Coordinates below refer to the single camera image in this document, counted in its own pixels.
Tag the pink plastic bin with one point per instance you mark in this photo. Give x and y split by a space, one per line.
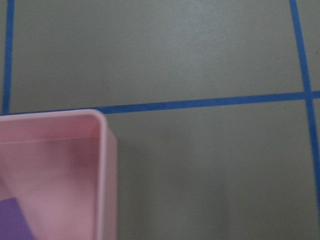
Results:
62 168

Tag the purple foam block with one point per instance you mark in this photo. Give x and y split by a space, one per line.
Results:
13 225

